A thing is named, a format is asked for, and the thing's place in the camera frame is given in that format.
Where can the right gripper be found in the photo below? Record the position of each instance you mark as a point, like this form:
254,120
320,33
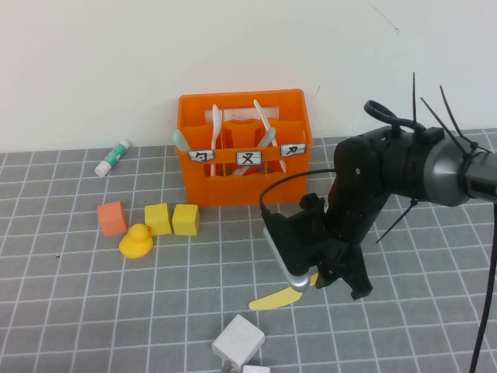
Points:
334,245

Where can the yellow plastic knife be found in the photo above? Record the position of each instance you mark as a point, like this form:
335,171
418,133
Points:
275,300

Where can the cream white plastic knife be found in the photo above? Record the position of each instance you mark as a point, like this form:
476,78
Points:
264,118

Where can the pale pink plastic spoon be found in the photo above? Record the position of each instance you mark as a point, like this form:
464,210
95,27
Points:
216,128

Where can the mint green plastic spoon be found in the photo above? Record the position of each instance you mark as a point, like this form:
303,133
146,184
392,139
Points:
180,140

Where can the orange plastic cutlery holder crate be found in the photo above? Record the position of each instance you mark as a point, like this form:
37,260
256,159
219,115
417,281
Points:
244,190

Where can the black zip tie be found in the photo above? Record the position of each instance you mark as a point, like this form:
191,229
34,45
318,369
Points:
400,219
452,114
442,120
414,97

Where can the large white charger plug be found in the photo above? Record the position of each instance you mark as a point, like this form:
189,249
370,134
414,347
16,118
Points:
238,340

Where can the small white square adapter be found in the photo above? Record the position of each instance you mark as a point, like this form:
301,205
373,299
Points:
256,369

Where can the paper label reading 刀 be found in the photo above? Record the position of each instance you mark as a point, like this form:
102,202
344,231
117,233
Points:
293,150

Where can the paper label reading 叉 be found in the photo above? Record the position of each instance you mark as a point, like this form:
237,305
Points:
249,158

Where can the yellow foam cube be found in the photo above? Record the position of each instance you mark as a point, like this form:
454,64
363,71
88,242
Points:
186,219
158,219

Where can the paper label reading 勺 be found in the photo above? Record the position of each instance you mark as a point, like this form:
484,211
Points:
202,155

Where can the yellow rubber duck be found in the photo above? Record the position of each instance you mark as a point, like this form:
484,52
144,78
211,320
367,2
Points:
135,246

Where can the grey grid table mat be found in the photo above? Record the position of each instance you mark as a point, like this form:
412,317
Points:
116,311

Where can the orange foam cube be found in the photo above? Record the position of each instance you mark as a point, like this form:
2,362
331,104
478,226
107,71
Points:
112,219

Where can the white green glue stick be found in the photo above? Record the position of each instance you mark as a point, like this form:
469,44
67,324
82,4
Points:
110,159

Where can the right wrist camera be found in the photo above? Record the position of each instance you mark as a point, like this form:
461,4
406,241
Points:
291,248

